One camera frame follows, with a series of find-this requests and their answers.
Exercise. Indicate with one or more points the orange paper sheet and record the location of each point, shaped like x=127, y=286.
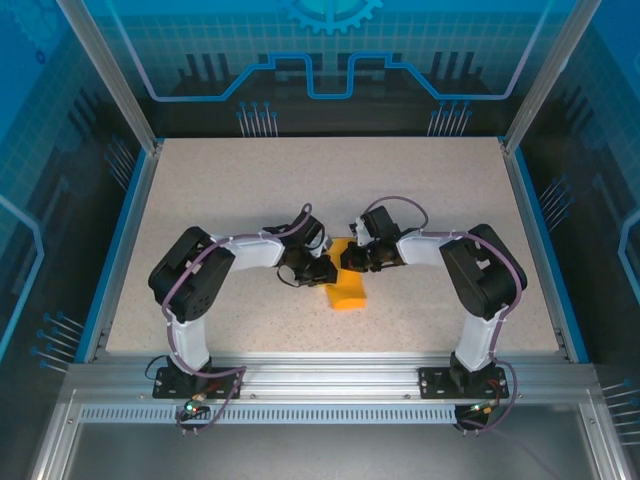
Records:
x=347, y=295

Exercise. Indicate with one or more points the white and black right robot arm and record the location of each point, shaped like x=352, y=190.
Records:
x=425, y=250

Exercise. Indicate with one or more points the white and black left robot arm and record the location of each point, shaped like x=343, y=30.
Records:
x=250, y=255

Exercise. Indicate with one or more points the blue printed gear panel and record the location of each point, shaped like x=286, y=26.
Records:
x=350, y=30

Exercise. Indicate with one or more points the blue printed side panel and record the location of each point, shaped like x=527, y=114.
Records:
x=30, y=150
x=610, y=150

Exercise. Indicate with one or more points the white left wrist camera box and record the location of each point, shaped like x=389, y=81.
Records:
x=316, y=246

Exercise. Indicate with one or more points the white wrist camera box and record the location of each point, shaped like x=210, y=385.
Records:
x=359, y=229
x=316, y=246

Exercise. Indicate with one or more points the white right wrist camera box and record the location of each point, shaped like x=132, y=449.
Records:
x=359, y=229

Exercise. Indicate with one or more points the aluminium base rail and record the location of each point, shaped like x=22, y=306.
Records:
x=325, y=375

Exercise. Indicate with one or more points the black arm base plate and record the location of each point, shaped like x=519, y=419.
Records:
x=170, y=385
x=435, y=382

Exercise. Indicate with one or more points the blue and aluminium side frame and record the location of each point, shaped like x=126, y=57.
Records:
x=127, y=225
x=540, y=225

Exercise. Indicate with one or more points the aluminium frame post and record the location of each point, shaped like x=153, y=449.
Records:
x=110, y=75
x=545, y=75

